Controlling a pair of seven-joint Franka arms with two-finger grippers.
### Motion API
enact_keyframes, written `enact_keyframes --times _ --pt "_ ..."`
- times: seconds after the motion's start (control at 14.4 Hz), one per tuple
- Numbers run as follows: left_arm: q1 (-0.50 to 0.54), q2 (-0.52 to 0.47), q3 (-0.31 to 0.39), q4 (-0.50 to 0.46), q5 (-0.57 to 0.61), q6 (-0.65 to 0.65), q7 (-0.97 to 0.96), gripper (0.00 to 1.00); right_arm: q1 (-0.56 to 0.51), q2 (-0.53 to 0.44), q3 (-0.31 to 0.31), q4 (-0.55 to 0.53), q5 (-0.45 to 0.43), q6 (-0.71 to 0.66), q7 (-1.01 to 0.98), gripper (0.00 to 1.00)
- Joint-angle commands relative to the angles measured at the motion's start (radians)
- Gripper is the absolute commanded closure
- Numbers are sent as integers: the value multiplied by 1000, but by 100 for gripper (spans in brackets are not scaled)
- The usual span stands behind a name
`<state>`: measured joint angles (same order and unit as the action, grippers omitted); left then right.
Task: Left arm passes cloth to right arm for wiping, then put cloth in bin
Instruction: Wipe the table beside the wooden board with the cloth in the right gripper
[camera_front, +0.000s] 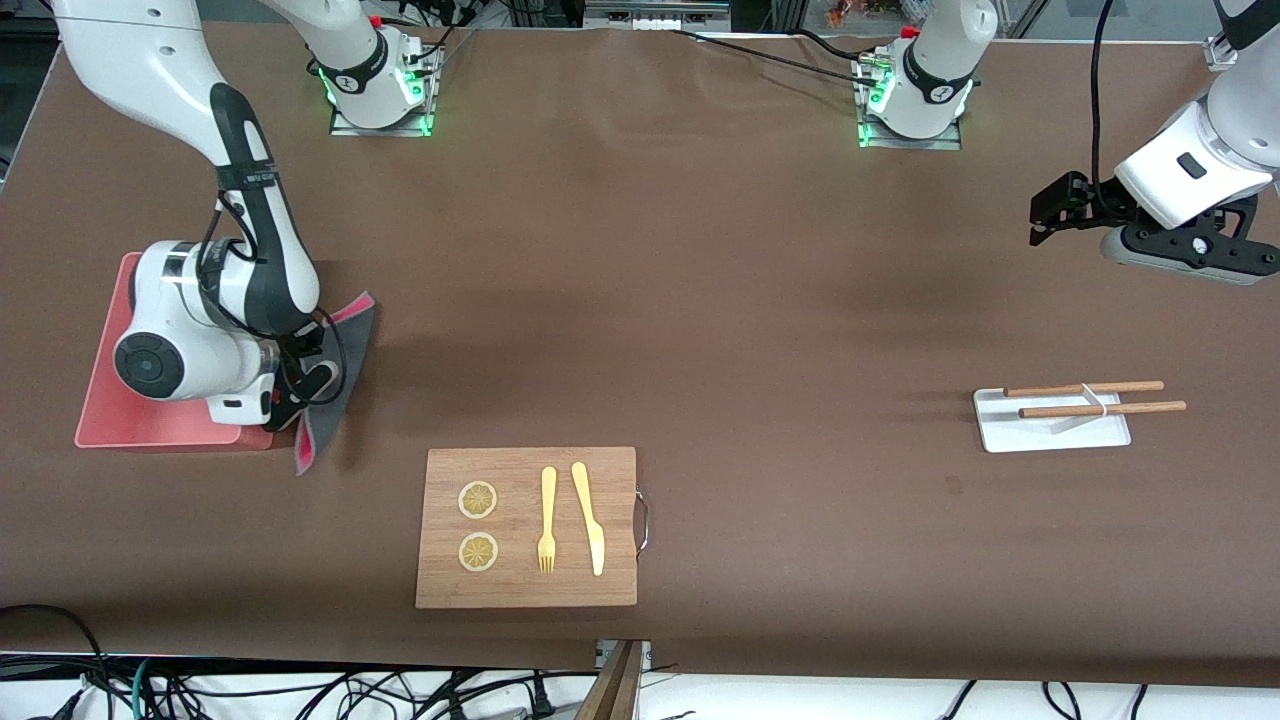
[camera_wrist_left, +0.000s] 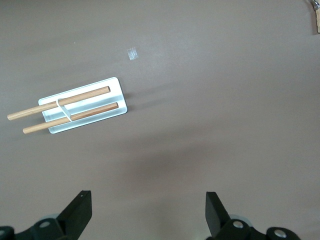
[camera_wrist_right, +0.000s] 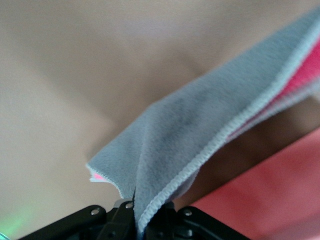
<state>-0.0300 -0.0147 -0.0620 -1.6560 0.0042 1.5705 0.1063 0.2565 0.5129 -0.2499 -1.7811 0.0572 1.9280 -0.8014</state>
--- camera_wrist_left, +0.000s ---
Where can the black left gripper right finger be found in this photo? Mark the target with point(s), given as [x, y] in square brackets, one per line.
[217, 220]

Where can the white chopstick rest tray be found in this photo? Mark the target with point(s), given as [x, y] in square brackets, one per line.
[100, 100]

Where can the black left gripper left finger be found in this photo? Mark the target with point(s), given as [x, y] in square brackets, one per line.
[72, 220]

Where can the wooden chopstick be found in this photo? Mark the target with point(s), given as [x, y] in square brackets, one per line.
[95, 111]
[82, 96]

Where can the wooden cutting board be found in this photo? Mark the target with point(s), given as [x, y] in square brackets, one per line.
[318, 22]

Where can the clear tape piece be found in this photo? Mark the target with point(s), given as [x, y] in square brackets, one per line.
[132, 54]

